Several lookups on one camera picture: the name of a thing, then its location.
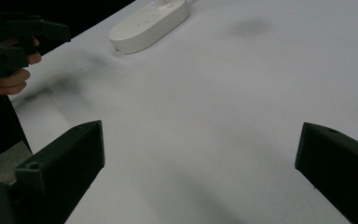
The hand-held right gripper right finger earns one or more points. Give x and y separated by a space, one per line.
341 168

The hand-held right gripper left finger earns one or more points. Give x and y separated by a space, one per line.
59 168

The white power strip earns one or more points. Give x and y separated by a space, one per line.
149 26

